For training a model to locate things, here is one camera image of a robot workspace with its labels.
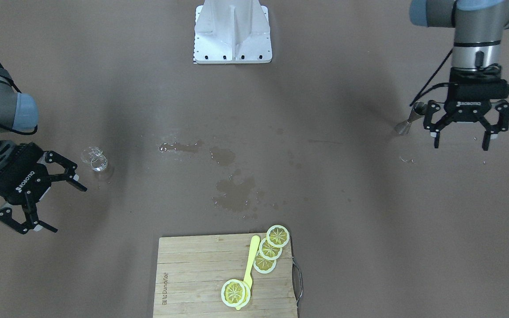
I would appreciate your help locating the lemon slice middle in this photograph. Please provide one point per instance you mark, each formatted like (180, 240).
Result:
(268, 251)

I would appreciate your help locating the steel double jigger measuring cup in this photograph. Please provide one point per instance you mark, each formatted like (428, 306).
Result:
(418, 111)

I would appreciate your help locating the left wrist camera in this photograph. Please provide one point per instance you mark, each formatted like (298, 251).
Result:
(477, 85)

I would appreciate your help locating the clear glass shaker cup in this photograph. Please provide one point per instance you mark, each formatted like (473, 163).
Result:
(94, 157)

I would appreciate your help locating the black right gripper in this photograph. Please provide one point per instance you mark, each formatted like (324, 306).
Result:
(18, 176)

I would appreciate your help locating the lemon slice far end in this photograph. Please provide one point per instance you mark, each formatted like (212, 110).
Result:
(278, 236)

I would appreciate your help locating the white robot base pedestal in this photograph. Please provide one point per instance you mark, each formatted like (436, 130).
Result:
(232, 32)

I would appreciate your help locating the bamboo cutting board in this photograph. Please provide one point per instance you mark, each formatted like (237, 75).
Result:
(191, 272)

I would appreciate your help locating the yellow plastic spoon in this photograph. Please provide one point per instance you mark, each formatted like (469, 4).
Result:
(247, 278)

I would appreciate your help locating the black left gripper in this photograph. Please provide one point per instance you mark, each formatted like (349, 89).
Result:
(468, 107)

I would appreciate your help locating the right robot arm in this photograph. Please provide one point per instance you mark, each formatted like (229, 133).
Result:
(19, 115)

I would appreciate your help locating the lemon slice near spoon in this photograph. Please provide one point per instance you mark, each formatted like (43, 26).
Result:
(262, 265)

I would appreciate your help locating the lemon slice in spoon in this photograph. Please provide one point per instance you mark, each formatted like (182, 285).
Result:
(235, 294)

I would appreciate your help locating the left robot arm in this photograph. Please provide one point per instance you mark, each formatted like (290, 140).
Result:
(478, 29)

